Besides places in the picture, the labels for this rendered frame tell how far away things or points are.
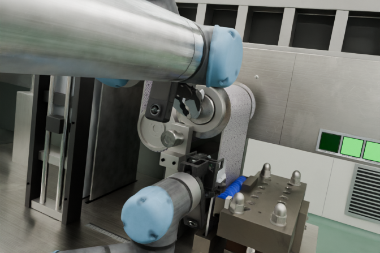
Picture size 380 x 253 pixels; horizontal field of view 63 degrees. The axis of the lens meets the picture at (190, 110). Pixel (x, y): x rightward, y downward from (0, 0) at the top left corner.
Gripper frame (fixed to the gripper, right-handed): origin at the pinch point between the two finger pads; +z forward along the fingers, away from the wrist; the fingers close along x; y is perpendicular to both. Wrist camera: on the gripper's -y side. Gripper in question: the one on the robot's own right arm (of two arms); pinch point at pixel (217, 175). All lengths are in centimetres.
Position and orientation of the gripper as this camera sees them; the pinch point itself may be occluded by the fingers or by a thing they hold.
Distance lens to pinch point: 79.9
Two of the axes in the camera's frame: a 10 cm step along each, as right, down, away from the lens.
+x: -8.9, -1.9, 4.1
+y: 1.4, -9.8, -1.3
